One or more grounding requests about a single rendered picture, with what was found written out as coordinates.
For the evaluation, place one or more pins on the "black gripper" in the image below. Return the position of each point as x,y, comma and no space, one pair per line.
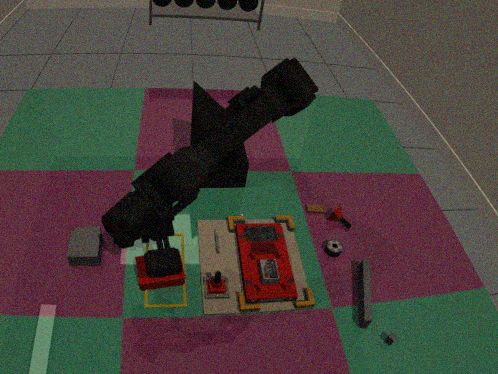
162,262

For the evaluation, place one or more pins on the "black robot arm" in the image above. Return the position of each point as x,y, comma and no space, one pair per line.
285,90

